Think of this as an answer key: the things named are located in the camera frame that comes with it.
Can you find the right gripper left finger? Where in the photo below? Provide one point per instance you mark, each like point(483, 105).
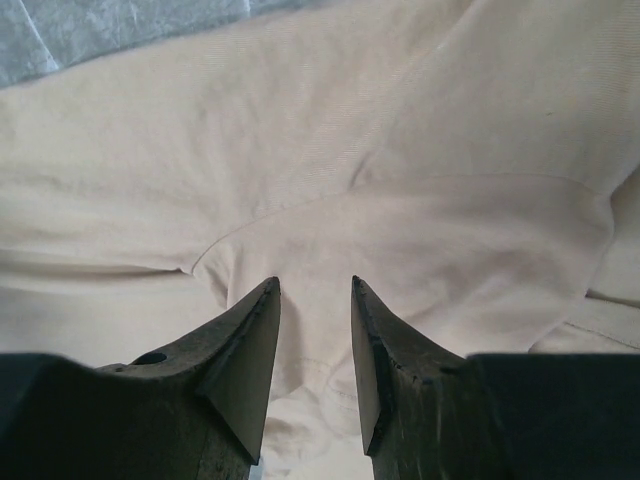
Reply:
point(192, 409)

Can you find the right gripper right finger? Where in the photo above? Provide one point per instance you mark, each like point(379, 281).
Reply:
point(426, 413)

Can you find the beige t-shirt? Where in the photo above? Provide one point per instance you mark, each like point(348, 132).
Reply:
point(475, 162)

